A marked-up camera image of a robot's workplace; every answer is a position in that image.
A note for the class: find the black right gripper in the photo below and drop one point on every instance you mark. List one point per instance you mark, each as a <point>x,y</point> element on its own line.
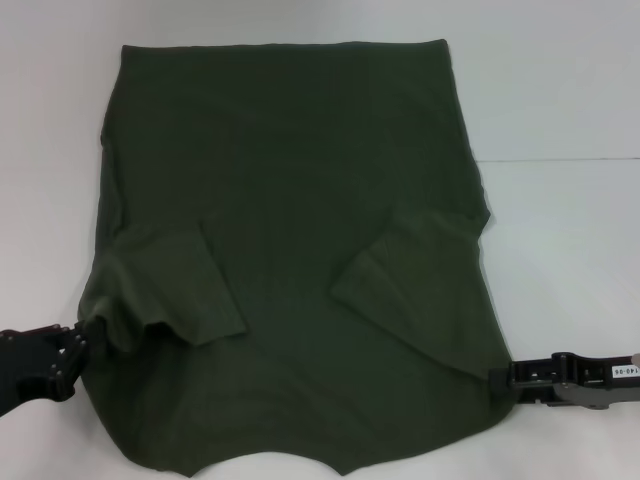
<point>600,380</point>

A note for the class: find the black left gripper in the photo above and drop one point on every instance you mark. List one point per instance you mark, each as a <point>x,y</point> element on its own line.
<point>27,365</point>

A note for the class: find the dark green shirt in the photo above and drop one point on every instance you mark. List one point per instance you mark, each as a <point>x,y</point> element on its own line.
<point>300,175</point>

